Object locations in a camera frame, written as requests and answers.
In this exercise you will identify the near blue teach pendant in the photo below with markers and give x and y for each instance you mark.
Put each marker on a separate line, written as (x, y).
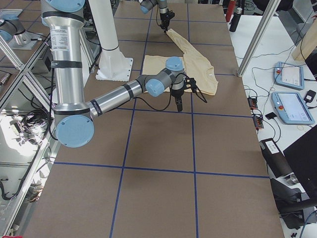
(291, 108)

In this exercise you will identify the cream long-sleeve printed shirt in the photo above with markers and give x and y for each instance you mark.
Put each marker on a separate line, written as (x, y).
(195, 64)

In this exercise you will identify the orange terminal block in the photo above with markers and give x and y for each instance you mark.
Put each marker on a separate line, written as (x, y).
(258, 122)
(252, 101)

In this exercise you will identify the black monitor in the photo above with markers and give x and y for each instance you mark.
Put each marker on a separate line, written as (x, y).
(302, 159)

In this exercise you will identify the far blue teach pendant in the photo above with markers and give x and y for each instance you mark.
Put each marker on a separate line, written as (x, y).
(289, 75)

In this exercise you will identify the red water bottle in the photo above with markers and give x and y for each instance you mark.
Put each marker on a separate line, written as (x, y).
(230, 9)

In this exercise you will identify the black power adapter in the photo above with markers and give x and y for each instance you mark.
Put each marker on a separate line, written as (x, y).
(309, 96)

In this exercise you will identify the black water bottle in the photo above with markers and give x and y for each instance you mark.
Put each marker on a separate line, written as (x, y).
(235, 19)

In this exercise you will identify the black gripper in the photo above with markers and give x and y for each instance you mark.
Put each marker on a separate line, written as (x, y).
(177, 93)
(163, 18)

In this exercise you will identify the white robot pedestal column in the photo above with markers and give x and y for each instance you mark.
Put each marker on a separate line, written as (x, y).
(113, 65)

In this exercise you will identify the aluminium frame post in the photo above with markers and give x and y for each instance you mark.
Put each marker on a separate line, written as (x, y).
(263, 24)

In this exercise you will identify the blue teach pendant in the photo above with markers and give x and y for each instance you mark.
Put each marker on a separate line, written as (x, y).
(291, 108)
(289, 75)

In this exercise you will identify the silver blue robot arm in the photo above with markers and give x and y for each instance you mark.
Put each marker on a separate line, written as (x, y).
(147, 5)
(80, 101)

